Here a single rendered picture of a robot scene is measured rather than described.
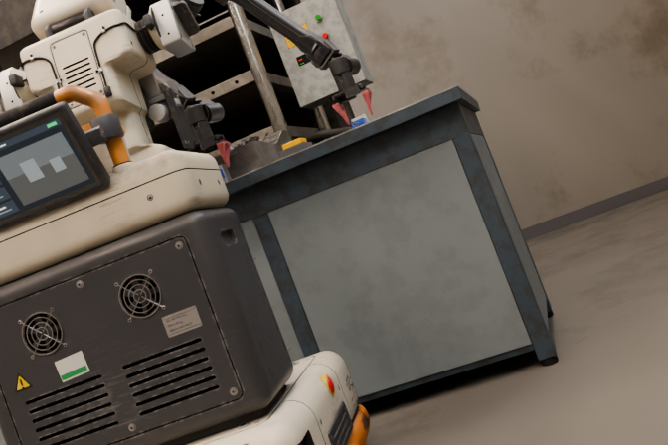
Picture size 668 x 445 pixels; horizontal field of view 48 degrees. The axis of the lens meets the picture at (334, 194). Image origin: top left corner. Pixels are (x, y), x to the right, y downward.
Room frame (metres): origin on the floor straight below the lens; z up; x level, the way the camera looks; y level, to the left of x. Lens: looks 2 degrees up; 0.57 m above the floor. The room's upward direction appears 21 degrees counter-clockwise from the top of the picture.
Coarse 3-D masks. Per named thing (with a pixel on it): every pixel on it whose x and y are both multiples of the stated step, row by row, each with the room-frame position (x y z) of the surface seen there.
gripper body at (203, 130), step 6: (192, 126) 2.19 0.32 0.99; (198, 126) 2.18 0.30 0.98; (204, 126) 2.19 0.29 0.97; (192, 132) 2.20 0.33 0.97; (198, 132) 2.19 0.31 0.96; (204, 132) 2.19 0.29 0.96; (210, 132) 2.20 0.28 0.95; (198, 138) 2.19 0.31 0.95; (204, 138) 2.19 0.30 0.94; (210, 138) 2.18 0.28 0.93; (216, 138) 2.17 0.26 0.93; (222, 138) 2.22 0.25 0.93; (198, 144) 2.19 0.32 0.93
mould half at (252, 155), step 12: (276, 132) 2.53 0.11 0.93; (252, 144) 2.23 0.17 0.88; (264, 144) 2.32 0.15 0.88; (276, 144) 2.43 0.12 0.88; (240, 156) 2.24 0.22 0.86; (252, 156) 2.23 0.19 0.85; (264, 156) 2.28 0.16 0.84; (276, 156) 2.38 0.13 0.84; (228, 168) 2.26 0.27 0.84; (240, 168) 2.25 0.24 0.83; (252, 168) 2.24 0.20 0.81
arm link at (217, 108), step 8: (184, 88) 2.22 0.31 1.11; (184, 96) 2.20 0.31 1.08; (192, 96) 2.21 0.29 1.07; (184, 104) 2.20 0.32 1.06; (192, 104) 2.23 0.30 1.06; (208, 104) 2.24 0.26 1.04; (216, 104) 2.26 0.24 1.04; (216, 112) 2.25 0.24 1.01; (224, 112) 2.28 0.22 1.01; (208, 120) 2.24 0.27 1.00; (216, 120) 2.27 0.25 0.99
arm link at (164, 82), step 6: (156, 72) 2.26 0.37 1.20; (156, 78) 2.23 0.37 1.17; (162, 78) 2.23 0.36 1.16; (168, 78) 2.25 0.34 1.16; (162, 84) 2.22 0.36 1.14; (168, 84) 2.21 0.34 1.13; (174, 84) 2.23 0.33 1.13; (168, 90) 2.21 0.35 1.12; (174, 90) 2.20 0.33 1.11; (180, 96) 2.20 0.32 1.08
